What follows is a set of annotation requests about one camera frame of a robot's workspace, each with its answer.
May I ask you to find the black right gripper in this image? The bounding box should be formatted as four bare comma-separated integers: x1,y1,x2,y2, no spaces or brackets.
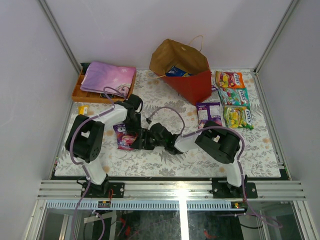
130,128,167,151

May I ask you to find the purple Fox's berries candy bag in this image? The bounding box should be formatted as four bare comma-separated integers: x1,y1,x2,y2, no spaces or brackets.
113,123,138,151

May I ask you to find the yellow snack packet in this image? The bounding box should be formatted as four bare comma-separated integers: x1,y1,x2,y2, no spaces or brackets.
78,105,90,116

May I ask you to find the blue Doritos chips bag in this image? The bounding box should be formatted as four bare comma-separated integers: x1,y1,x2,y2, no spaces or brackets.
165,66,186,77

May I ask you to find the red brown paper bag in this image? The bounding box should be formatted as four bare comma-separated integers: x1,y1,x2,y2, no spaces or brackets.
149,38,212,105

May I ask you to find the orange Fox's fruits candy bag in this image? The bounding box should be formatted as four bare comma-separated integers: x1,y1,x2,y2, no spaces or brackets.
215,71,245,89

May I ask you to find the green yellow candy bag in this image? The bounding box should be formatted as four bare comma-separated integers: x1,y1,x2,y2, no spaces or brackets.
223,105,254,130

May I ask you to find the teal Fox's mint candy bag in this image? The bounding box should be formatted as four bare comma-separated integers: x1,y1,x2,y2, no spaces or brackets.
218,87,250,107

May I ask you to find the green blue snack packet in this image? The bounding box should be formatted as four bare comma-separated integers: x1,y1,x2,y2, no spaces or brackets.
178,71,193,77

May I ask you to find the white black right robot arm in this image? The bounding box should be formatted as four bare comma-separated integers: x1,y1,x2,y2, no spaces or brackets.
130,121,258,199

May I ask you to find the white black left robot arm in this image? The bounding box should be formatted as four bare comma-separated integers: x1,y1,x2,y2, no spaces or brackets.
65,94,143,198

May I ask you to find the pink purple folded cloth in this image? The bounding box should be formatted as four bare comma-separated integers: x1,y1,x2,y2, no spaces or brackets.
80,61,137,98

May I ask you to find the wooden tray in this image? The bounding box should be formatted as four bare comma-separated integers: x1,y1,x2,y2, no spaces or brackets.
71,63,137,104

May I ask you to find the aluminium front rail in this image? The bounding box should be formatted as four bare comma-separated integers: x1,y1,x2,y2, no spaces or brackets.
37,180,307,201

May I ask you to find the left aluminium frame post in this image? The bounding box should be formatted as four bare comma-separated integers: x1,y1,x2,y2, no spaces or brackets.
36,0,81,74

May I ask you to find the aluminium frame post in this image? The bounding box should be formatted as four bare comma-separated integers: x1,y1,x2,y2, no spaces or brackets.
253,0,301,75
36,0,81,74

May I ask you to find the right aluminium frame post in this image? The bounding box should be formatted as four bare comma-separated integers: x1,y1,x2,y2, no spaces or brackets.
253,0,301,75

